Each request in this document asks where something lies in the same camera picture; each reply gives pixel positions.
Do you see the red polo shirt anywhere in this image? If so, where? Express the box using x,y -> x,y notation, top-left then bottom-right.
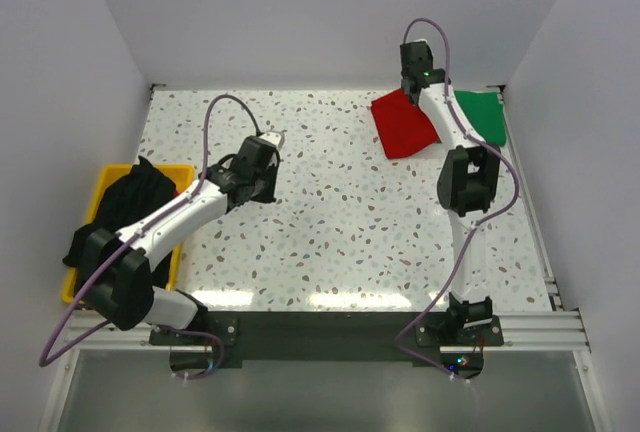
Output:
371,89 -> 439,160

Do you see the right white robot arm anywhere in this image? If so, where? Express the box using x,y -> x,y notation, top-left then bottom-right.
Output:
400,40 -> 500,345

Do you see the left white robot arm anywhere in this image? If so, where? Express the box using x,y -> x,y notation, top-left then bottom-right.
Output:
75,131 -> 285,344

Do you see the yellow plastic bin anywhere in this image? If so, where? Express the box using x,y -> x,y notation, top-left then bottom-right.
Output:
61,164 -> 195,304

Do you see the folded green t shirt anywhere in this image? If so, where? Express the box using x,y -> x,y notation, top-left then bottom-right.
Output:
454,90 -> 507,147

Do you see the black t shirt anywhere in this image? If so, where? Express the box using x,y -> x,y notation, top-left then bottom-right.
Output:
62,156 -> 178,272

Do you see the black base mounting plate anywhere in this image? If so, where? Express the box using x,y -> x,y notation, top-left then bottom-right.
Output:
149,312 -> 504,374

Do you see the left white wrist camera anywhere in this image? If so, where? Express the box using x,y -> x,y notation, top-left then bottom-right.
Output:
259,130 -> 285,151

